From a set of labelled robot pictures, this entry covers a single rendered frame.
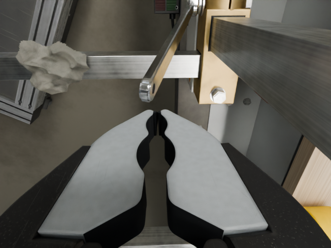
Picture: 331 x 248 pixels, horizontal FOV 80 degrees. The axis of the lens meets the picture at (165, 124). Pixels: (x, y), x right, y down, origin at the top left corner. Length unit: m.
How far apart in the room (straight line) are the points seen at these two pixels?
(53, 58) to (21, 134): 1.36
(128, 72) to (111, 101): 1.00
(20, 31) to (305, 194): 1.08
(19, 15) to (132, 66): 0.83
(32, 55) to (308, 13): 0.46
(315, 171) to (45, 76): 0.41
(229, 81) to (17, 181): 1.84
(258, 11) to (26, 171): 1.74
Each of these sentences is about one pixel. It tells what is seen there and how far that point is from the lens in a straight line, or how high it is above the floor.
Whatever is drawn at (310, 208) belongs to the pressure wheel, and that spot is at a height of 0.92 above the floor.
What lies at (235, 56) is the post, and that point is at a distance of 0.17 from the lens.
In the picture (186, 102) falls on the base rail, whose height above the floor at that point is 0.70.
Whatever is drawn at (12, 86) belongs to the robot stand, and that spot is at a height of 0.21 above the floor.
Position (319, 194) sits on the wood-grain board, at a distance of 0.44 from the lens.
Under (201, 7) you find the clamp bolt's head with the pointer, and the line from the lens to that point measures 0.27.
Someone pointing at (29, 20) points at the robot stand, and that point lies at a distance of 1.05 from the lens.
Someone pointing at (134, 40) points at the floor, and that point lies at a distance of 1.14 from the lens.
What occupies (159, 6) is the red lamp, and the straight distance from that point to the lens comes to 0.42.
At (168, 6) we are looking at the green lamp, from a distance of 0.42.
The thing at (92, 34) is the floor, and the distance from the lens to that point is 1.18.
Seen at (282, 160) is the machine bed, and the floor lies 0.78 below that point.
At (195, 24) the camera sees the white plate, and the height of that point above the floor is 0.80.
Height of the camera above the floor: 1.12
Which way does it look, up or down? 59 degrees down
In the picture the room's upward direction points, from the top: 177 degrees clockwise
